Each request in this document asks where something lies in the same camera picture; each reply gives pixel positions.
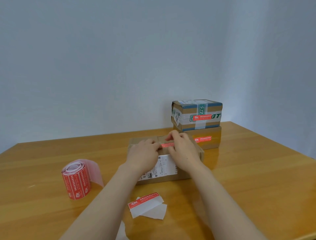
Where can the person's left hand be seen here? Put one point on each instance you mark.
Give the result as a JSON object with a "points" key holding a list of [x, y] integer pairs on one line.
{"points": [[142, 158]]}

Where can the person's right hand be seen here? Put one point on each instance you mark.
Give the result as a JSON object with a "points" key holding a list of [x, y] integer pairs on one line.
{"points": [[185, 153]]}

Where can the single red label paper sticker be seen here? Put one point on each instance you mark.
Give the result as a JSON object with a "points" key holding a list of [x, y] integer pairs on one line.
{"points": [[168, 145], [202, 117], [203, 139]]}

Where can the wide cardboard box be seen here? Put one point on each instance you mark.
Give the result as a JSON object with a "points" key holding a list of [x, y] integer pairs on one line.
{"points": [[168, 179]]}

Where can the cardboard box with torn tape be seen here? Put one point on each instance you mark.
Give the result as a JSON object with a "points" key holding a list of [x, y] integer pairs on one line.
{"points": [[216, 137]]}

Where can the box with green GT tape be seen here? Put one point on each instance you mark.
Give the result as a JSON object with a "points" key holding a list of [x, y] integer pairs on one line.
{"points": [[190, 108]]}

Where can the roll of red stickers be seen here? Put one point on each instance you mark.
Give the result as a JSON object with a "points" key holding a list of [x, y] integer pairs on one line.
{"points": [[75, 184]]}

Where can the person's right forearm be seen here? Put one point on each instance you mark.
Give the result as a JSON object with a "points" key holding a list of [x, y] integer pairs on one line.
{"points": [[224, 210]]}

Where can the person's left forearm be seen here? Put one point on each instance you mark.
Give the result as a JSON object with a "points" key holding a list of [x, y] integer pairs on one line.
{"points": [[101, 210]]}

